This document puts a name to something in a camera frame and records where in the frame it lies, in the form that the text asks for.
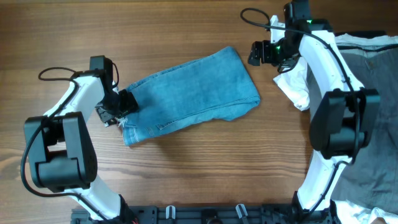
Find light blue denim jeans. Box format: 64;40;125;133
119;47;261;146

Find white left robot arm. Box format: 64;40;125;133
21;68;139;223

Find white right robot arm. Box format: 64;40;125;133
248;16;380;223

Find white shirt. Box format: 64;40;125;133
273;34;397;111

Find black garment under pile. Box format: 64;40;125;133
335;30;387;39

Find grey trousers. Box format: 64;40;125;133
331;49;397;213

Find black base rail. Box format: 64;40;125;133
70;203;312;224

